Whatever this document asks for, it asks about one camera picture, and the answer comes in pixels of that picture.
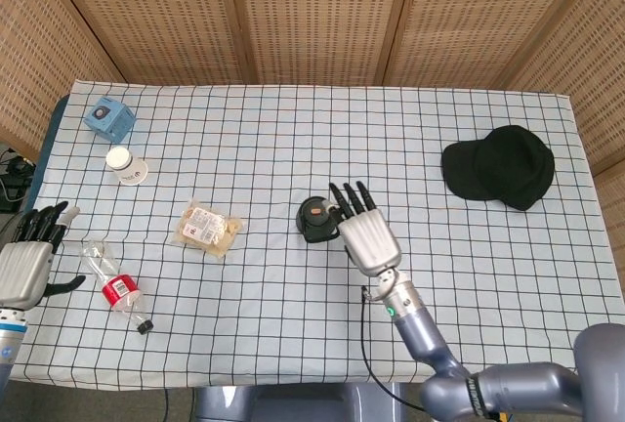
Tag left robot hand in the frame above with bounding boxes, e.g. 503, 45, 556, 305
0, 200, 87, 312

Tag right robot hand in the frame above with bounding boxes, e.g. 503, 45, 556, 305
325, 180, 403, 277

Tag black teapot lid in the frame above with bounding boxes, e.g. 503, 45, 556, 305
301, 196, 334, 225

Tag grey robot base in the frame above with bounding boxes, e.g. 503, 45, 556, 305
193, 382, 407, 422

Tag black teapot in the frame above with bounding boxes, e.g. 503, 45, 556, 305
295, 195, 343, 245

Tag clear bottle with red label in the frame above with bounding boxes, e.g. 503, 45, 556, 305
80, 239, 155, 336

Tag checked light blue tablecloth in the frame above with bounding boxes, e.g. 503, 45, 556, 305
8, 79, 612, 391

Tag white paper cup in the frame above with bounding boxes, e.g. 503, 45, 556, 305
105, 145, 148, 187

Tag black baseball cap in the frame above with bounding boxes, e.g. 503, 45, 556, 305
440, 124, 556, 212

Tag packaged snack bag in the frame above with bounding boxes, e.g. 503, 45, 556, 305
170, 196, 244, 260

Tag blue cardboard box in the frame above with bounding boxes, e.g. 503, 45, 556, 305
82, 96, 137, 145

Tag woven bamboo folding screen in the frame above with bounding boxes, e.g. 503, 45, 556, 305
0, 0, 625, 257

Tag black cables and devices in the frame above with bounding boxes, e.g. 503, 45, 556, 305
0, 147, 39, 214

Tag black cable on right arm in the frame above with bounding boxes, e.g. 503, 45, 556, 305
359, 284, 426, 413

